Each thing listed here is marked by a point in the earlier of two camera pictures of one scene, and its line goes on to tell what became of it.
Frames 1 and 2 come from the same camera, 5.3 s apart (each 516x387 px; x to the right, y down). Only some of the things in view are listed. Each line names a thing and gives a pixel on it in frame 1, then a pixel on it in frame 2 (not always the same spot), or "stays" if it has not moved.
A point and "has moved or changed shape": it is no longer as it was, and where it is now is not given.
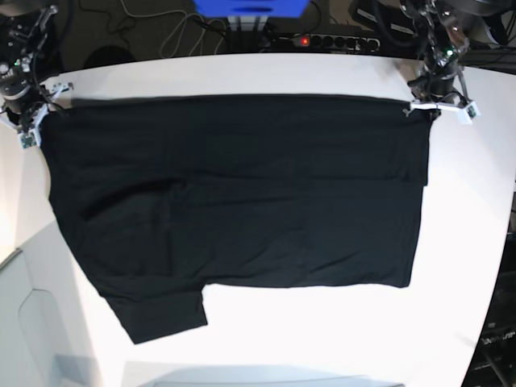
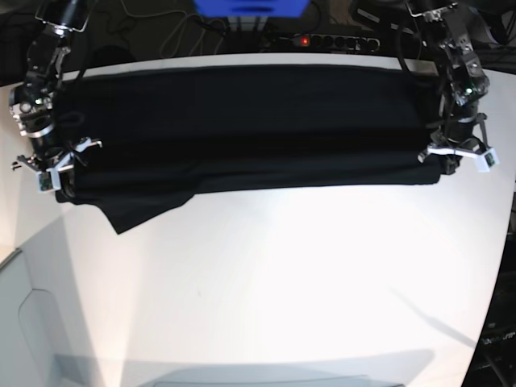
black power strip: x=338 y=42 stays
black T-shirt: x=169 y=196 has moved or changed shape
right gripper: x=27 y=111 to x=47 y=155
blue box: x=252 y=9 stays
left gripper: x=434 y=91 to x=465 y=137
